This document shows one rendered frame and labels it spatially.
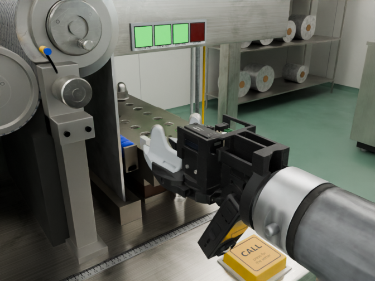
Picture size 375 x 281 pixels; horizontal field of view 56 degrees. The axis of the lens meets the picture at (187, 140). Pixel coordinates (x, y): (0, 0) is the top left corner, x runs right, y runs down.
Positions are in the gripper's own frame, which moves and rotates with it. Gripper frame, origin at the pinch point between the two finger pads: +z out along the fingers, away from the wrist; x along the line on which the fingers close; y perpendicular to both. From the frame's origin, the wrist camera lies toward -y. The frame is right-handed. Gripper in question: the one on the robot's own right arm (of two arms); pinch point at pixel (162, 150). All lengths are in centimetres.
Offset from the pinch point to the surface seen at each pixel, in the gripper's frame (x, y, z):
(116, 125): 0.2, -0.3, 14.0
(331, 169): -213, -109, 90
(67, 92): 10.7, 9.3, 4.5
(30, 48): 12.0, 13.7, 13.5
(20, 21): 12.7, 17.2, 13.5
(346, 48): -444, -53, 225
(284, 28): -82, 8, 46
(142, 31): -24, 11, 45
